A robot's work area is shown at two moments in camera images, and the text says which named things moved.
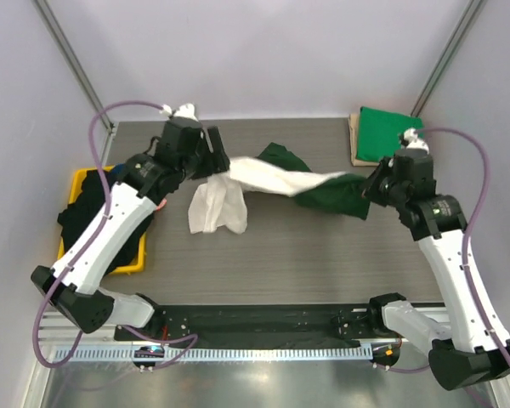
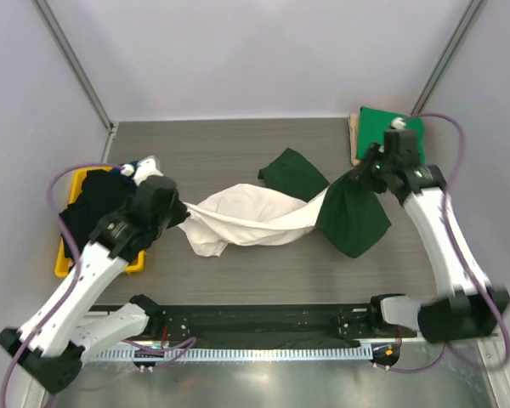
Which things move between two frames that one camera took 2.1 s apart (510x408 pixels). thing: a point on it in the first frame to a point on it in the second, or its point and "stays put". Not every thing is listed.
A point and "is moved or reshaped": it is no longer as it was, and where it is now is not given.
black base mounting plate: (261, 325) stays put
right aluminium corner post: (445, 56) stays put
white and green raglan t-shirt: (220, 203) is moved or reshaped
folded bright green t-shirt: (380, 133) stays put
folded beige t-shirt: (354, 120) stays put
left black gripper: (221, 161) to (181, 214)
